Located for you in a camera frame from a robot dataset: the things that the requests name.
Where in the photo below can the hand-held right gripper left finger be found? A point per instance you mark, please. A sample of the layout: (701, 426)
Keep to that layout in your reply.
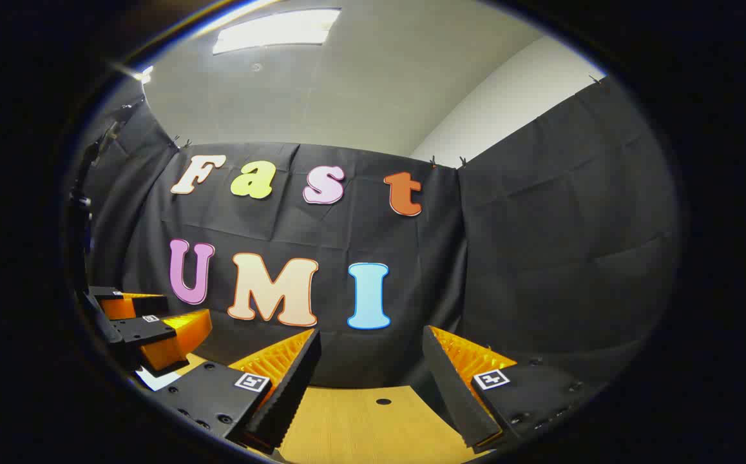
(289, 393)

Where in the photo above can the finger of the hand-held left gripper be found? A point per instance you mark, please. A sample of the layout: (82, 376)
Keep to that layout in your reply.
(173, 341)
(134, 306)

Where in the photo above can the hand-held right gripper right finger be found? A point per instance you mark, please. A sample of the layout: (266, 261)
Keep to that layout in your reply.
(453, 393)

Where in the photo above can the ceiling light panel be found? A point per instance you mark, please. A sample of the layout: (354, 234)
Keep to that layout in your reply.
(276, 29)

